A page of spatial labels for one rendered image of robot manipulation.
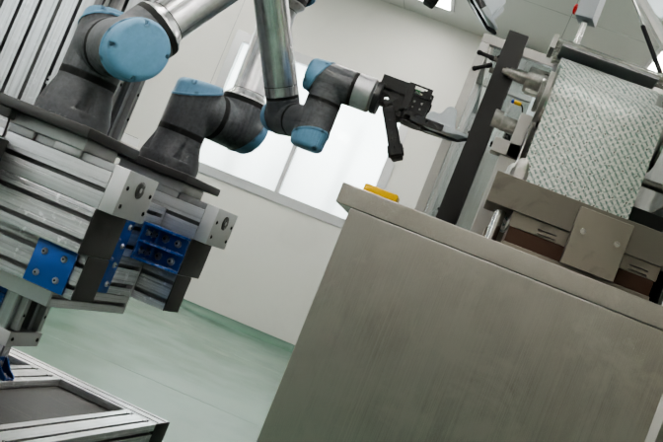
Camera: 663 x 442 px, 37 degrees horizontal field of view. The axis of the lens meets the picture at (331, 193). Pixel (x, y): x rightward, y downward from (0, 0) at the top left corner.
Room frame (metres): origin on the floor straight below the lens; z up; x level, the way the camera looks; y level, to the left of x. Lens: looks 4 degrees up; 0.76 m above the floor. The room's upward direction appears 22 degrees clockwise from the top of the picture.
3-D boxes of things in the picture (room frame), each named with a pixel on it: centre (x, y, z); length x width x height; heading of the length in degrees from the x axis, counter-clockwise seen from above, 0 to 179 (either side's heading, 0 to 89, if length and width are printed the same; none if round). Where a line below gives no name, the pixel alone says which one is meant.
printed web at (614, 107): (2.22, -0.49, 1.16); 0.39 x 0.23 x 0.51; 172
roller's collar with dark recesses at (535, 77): (2.36, -0.36, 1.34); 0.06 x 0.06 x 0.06; 82
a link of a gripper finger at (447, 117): (2.05, -0.17, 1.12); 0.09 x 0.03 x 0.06; 73
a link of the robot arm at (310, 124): (2.13, 0.10, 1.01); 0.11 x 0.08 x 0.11; 34
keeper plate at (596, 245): (1.82, -0.48, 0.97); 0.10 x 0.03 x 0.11; 82
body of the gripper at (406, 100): (2.09, -0.07, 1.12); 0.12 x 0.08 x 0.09; 82
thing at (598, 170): (2.03, -0.46, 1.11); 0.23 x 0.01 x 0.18; 82
